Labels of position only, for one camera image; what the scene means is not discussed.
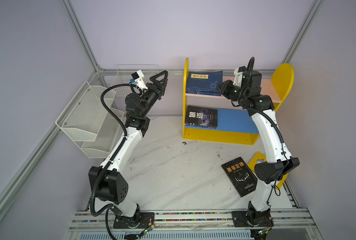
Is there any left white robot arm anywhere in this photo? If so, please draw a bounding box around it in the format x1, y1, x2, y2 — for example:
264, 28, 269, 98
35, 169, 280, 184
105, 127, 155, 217
89, 70, 169, 218

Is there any aluminium front rail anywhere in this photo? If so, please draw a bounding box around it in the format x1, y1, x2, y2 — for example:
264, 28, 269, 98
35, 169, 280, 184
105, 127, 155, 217
68, 209, 317, 232

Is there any left black corrugated cable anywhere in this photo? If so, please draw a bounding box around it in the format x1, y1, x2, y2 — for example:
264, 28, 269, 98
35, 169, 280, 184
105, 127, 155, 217
89, 83, 137, 217

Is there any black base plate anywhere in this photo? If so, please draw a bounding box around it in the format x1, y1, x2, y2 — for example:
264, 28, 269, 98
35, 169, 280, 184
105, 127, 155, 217
231, 210, 273, 228
113, 212, 155, 229

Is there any yellow pink blue bookshelf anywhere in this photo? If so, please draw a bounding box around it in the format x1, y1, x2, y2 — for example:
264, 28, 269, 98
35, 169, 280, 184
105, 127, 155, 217
182, 58, 295, 145

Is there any white mesh two-tier rack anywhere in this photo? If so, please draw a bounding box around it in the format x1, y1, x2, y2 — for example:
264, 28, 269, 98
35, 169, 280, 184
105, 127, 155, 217
55, 82, 121, 159

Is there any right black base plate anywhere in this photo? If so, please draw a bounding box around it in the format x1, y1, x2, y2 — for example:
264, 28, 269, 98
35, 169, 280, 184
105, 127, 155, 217
231, 210, 273, 228

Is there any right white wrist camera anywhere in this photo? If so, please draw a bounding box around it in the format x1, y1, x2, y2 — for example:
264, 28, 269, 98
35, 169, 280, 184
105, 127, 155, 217
233, 66, 246, 87

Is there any right black corrugated cable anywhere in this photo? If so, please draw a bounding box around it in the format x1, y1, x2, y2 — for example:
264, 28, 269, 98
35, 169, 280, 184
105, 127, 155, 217
237, 56, 289, 163

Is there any black antler cover book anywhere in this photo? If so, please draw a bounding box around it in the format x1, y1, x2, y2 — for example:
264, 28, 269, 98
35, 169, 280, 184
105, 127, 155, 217
221, 157, 257, 198

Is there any black corrugated cable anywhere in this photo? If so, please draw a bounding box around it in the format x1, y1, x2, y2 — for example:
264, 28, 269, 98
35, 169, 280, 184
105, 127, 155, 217
237, 56, 289, 163
89, 83, 137, 217

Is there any navy book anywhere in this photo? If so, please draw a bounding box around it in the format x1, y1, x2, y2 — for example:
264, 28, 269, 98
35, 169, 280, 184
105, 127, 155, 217
185, 90, 221, 97
186, 71, 223, 91

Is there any white wire basket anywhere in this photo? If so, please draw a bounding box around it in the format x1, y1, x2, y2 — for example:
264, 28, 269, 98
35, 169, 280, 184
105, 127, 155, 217
111, 65, 159, 98

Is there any yellow cartoon cover book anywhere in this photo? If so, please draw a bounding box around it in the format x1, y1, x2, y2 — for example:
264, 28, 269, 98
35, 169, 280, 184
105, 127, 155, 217
247, 152, 288, 189

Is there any black wolf cover book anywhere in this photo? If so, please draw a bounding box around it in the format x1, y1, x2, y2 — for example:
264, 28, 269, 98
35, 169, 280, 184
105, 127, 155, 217
184, 106, 218, 129

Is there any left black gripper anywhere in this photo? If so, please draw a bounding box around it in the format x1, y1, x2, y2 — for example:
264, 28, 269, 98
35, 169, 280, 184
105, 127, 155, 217
141, 70, 168, 118

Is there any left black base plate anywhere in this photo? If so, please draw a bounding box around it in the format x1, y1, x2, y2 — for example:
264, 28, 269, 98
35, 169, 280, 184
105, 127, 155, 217
113, 212, 155, 229

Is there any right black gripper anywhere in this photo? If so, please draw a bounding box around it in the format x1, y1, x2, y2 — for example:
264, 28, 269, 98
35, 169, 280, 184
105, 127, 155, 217
212, 80, 244, 104

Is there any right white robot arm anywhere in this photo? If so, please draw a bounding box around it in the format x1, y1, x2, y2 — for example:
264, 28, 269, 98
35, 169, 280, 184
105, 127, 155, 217
217, 71, 300, 227

